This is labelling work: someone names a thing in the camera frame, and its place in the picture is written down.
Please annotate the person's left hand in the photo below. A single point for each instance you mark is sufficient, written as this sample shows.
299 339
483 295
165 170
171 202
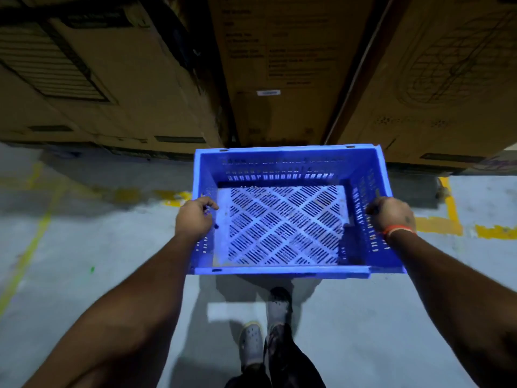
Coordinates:
194 222

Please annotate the person's right hand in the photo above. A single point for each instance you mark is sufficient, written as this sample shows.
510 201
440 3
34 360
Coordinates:
392 214

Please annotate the blue lattice crate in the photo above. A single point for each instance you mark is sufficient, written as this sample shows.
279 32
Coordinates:
282 271

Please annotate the person's left forearm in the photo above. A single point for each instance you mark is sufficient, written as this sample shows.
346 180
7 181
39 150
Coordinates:
121 327

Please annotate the person's right forearm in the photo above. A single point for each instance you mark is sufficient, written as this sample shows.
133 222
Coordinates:
464 299

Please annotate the person's left grey clog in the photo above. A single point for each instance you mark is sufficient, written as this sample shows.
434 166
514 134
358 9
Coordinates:
250 343

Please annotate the orange wristband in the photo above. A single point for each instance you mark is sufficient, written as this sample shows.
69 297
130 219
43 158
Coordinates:
398 229

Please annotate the dark blue pallet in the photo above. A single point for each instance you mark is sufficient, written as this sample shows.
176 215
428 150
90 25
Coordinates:
121 152

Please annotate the cardboard box purple print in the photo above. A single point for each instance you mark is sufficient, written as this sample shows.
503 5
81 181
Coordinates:
497 163

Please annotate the large cardboard box louvre print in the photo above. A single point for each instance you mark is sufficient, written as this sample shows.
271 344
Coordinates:
141 96

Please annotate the dark plaid trousers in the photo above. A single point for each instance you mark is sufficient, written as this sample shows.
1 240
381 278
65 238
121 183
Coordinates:
295 363

